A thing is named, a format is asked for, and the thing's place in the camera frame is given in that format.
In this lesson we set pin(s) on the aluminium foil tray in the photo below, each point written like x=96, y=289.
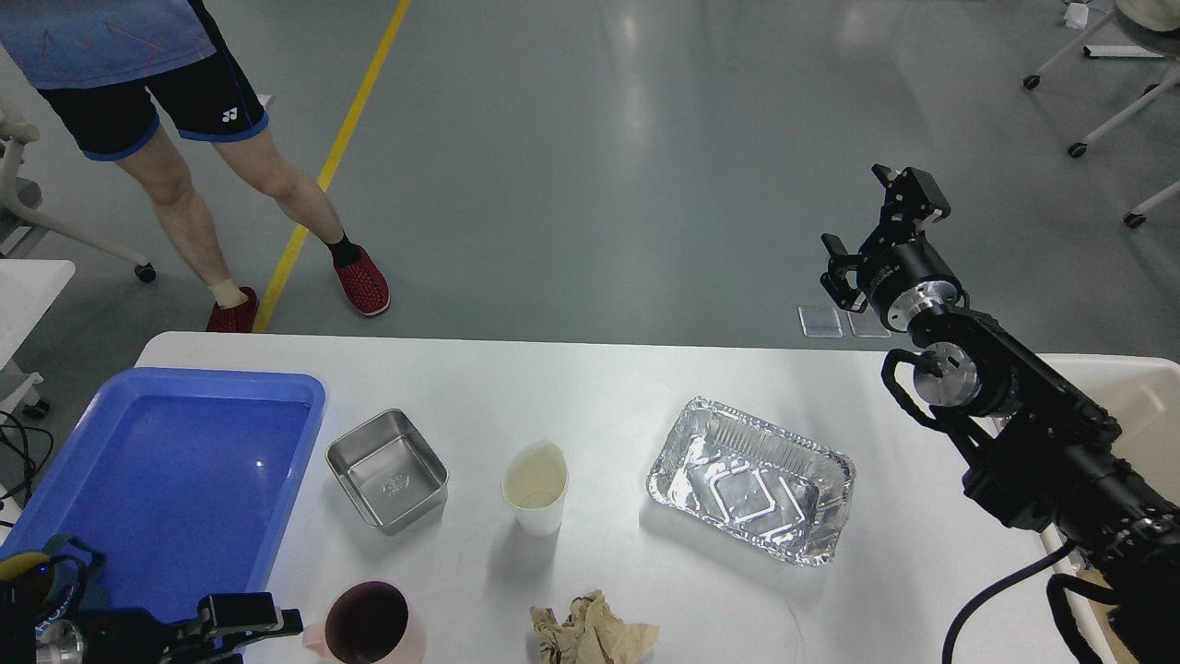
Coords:
x=755, y=481

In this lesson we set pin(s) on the white plastic bin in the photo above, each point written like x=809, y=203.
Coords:
x=1143, y=395

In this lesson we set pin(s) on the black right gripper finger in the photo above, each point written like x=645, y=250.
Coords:
x=913, y=202
x=845, y=293

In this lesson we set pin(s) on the white paper cup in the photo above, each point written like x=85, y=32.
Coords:
x=534, y=485

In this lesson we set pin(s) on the white rolling stand left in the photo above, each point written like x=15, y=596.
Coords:
x=22, y=221

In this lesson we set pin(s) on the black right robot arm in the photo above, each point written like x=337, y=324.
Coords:
x=1039, y=452

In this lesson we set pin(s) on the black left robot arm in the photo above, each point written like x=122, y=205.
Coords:
x=113, y=635

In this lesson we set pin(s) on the blue plastic tray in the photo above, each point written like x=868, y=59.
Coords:
x=185, y=480

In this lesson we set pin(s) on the clear floor plate left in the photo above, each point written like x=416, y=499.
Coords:
x=820, y=321

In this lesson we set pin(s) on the blue home mug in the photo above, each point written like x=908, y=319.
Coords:
x=64, y=577

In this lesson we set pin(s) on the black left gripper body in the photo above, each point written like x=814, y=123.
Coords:
x=204, y=640

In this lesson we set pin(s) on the person in blue shirt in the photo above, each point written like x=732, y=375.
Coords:
x=111, y=70

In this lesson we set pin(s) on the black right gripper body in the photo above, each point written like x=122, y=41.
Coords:
x=902, y=275

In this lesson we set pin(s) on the crumpled brown paper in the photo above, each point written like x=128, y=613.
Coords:
x=591, y=633

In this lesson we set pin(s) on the clear floor plate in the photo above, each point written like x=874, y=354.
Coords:
x=820, y=321
x=867, y=325

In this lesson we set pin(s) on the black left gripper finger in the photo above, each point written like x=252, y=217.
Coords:
x=246, y=616

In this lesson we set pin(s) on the square stainless steel container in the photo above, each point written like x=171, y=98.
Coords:
x=389, y=472

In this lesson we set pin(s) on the white wheeled chair base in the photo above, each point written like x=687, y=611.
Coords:
x=1121, y=62

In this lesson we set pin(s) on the clear floor plate right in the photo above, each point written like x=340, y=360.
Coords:
x=867, y=325

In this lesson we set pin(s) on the pink plastic mug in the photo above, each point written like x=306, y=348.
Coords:
x=371, y=622

